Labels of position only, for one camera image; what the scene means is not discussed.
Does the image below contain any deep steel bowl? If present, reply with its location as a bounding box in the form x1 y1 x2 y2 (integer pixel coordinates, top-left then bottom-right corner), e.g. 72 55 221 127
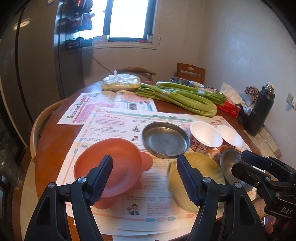
219 149 253 192

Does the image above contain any yellow shell-shaped plate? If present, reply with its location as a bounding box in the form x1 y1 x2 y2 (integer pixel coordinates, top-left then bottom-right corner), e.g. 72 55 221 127
168 152 225 213

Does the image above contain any red paper noodle bowl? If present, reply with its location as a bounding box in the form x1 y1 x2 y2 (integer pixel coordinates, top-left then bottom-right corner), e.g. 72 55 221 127
190 121 223 153

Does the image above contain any black thermos bottle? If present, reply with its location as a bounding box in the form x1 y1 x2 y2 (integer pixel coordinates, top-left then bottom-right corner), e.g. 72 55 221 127
234 82 275 136

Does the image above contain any spotted cloth item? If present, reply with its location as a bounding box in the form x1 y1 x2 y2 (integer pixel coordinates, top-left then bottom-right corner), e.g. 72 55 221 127
244 86 259 102

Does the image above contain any red tissue box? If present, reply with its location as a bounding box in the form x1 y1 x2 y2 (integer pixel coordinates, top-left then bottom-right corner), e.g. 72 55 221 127
217 82 242 118

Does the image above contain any large worksheet newspaper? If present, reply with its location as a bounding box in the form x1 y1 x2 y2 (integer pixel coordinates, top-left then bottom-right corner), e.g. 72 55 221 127
56 106 258 237

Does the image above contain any celery bunch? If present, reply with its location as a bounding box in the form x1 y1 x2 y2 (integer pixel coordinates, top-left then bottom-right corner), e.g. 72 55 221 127
135 81 226 118

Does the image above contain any orange plastic plate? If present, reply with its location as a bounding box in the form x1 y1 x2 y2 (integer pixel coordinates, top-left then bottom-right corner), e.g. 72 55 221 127
74 138 153 209

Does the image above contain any wooden chair with backrest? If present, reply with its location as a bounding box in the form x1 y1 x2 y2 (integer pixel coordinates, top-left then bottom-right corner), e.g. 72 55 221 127
177 63 206 84

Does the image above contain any pink student newspaper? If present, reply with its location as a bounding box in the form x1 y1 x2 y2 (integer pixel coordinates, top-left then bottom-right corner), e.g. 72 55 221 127
58 90 157 125

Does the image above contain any curved wooden chair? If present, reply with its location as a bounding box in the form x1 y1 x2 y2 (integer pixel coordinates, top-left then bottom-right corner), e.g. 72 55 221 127
116 67 156 81

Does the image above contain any bagged yellow food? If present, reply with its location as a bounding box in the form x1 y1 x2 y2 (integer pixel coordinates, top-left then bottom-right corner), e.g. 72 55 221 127
101 70 141 91

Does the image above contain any grey refrigerator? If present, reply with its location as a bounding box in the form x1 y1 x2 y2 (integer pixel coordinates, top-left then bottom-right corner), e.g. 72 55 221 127
1 1 64 146

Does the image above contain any window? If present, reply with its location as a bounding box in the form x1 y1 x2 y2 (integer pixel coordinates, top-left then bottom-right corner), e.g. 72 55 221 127
84 0 157 42

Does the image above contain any wall power socket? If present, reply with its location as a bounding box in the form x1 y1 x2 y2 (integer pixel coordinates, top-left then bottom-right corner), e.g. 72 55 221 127
287 93 296 110

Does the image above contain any black wall rack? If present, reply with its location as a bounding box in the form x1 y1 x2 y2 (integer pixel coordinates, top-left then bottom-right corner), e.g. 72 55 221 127
66 1 94 50

